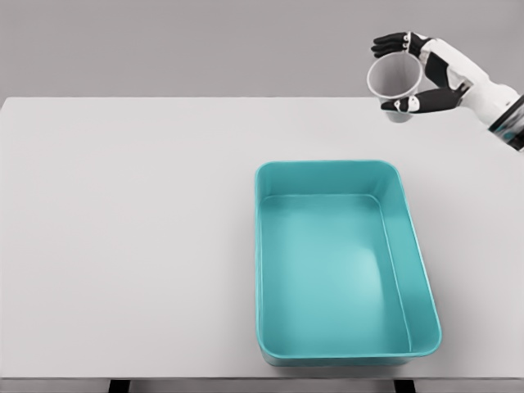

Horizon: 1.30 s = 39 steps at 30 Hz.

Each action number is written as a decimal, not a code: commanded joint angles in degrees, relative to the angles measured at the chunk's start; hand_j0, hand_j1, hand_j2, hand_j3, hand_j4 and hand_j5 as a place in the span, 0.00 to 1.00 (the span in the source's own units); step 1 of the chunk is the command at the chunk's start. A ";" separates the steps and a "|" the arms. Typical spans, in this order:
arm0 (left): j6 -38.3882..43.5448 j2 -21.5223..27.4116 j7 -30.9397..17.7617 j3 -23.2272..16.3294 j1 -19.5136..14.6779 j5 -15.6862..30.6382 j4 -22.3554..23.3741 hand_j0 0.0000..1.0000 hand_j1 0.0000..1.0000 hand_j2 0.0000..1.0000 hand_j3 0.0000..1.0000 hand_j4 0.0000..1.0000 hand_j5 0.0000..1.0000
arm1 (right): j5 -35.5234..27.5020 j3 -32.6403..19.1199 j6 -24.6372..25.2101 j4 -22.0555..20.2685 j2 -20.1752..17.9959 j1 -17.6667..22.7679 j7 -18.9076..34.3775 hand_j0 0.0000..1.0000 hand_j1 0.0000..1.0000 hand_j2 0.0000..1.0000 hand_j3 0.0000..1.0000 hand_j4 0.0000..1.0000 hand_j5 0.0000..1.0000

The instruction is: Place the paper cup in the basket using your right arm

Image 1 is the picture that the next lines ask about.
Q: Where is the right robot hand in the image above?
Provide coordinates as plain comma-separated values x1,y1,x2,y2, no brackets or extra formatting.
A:
370,31,493,114

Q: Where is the white paper cup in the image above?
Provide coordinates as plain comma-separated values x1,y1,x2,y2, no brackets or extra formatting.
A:
366,52,423,124

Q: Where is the teal plastic basket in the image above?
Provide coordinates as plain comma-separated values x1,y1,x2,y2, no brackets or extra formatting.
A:
254,160,443,368

